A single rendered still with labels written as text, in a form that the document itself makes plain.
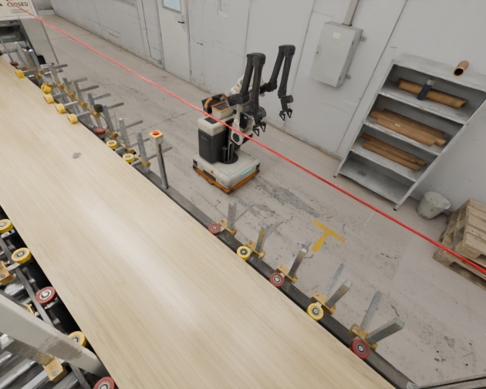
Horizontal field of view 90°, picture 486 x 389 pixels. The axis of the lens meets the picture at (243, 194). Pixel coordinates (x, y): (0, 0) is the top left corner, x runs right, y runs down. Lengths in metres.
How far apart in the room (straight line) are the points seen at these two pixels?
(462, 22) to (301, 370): 3.19
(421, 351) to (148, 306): 2.24
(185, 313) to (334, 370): 0.74
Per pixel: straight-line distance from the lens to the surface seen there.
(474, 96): 3.50
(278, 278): 1.46
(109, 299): 1.48
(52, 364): 1.53
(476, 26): 3.42
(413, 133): 3.24
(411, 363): 2.73
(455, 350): 3.02
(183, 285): 1.42
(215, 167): 2.97
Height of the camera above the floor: 2.20
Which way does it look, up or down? 46 degrees down
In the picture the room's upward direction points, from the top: 8 degrees clockwise
